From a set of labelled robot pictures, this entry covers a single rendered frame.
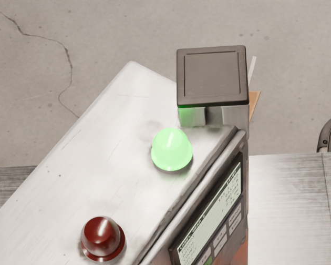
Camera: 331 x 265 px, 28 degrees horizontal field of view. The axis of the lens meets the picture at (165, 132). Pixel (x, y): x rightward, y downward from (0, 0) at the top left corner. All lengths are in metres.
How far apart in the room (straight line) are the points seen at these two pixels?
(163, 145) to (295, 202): 0.74
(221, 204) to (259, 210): 0.66
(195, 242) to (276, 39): 1.97
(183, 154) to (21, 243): 0.11
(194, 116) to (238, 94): 0.03
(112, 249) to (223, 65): 0.14
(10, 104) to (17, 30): 0.34
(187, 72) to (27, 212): 0.13
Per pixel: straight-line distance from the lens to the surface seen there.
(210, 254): 0.50
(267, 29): 2.41
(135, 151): 0.42
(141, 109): 0.44
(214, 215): 0.44
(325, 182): 1.14
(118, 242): 0.38
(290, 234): 1.09
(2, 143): 2.28
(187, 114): 0.41
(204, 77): 0.42
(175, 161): 0.40
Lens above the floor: 1.83
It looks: 58 degrees down
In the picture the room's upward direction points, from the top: 11 degrees counter-clockwise
